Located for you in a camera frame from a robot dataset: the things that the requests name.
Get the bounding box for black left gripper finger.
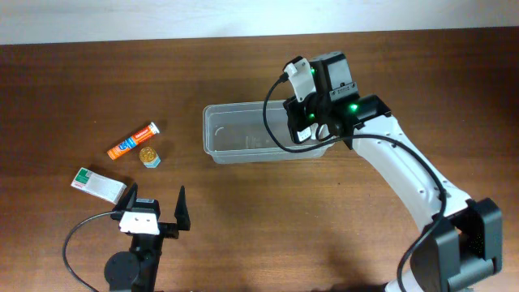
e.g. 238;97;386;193
113;182;138;212
174;186;191;231

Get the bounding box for dark brown syrup bottle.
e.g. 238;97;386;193
296;127;312;144

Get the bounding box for white green medicine box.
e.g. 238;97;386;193
71;168;127;204

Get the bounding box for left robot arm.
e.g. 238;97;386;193
104;184;191;292

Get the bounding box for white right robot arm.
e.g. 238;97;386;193
279;52;503;291

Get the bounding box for clear plastic container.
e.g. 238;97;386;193
203;101;328;164

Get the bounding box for gold lid balm jar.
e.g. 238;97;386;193
139;147;161;168

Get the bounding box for orange vitamin tablet tube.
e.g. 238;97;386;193
107;122;160;161

